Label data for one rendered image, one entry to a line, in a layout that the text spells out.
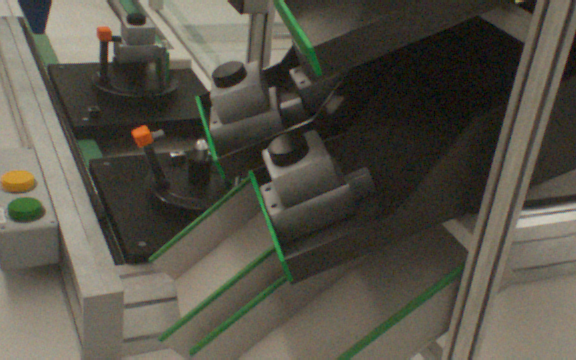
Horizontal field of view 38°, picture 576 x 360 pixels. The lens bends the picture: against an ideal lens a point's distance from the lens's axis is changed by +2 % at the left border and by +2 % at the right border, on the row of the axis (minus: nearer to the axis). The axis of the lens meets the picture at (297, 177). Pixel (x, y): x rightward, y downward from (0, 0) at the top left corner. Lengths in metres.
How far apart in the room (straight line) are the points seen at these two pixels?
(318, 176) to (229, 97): 0.14
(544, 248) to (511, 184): 0.68
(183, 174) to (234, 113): 0.41
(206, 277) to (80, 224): 0.25
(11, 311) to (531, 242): 0.70
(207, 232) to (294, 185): 0.30
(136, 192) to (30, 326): 0.21
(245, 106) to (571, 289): 0.70
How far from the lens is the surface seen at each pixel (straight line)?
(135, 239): 1.02
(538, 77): 0.54
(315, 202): 0.62
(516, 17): 0.56
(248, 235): 0.87
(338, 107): 0.70
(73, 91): 1.39
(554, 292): 1.27
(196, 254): 0.91
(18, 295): 1.12
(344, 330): 0.73
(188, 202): 1.06
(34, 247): 1.08
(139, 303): 0.99
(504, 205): 0.58
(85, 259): 1.01
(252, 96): 0.71
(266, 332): 0.79
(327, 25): 0.58
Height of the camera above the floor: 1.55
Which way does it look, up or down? 29 degrees down
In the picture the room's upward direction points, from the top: 8 degrees clockwise
